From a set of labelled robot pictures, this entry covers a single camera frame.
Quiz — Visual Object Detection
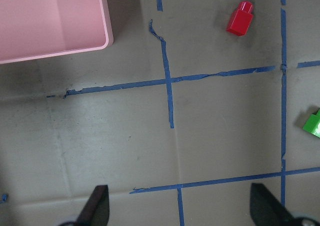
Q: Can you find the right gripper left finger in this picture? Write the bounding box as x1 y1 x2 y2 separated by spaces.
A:
75 185 110 226

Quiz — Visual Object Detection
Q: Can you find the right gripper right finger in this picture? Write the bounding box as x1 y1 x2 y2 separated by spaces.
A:
250 183 298 225

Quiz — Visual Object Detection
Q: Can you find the green toy block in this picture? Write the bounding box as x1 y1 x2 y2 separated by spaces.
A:
302 110 320 138

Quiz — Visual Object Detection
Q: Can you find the red toy block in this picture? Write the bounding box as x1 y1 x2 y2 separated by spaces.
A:
226 1 254 37

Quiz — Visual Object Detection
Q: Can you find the pink plastic box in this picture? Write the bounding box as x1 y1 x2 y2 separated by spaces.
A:
0 0 114 64

